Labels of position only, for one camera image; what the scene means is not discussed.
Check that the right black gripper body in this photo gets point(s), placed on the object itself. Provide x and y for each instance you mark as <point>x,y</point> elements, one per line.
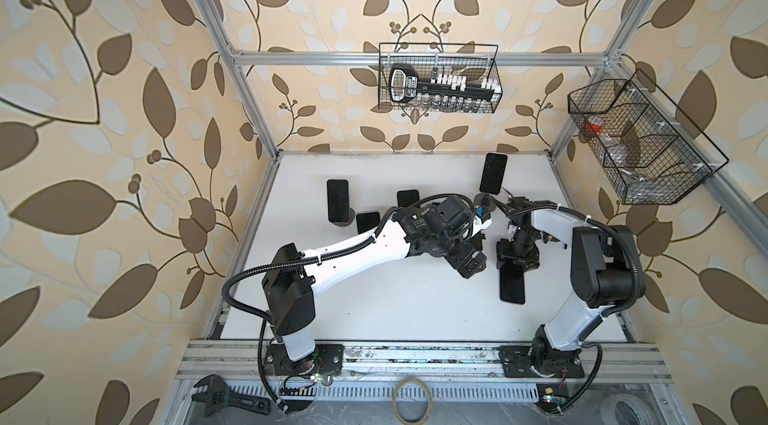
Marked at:
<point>520,247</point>

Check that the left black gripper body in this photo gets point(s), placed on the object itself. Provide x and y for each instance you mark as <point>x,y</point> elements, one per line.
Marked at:
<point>461,252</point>

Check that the purple edged black phone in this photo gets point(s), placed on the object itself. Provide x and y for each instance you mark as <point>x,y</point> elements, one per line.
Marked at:
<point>512,284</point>

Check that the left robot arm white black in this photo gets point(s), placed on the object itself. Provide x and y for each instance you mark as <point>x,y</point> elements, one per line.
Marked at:
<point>441,226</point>

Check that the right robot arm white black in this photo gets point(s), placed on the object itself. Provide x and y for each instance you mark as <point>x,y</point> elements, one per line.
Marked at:
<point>604,273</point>

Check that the round stand of rear phone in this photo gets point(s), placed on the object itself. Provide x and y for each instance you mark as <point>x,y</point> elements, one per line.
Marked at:
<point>486,202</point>

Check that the rear tall black phone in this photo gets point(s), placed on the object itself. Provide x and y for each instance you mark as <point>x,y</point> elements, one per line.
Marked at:
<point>493,173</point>

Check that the centre black phone with label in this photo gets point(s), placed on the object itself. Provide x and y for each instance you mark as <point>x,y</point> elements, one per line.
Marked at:
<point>407,198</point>

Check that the grey round phone stand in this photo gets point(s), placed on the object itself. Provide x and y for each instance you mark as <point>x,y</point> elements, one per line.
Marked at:
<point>350,218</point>

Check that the black adjustable wrench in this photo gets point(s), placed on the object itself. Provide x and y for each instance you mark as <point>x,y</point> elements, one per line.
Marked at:
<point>217,395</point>

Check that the wire basket on right wall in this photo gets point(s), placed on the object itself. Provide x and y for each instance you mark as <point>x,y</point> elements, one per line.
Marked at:
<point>652,151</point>

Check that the wire basket on wall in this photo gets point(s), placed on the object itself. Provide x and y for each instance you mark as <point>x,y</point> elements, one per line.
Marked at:
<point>652,151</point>
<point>453,77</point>

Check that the wire basket on back wall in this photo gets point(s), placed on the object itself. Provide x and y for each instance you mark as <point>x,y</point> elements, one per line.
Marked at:
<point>453,77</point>

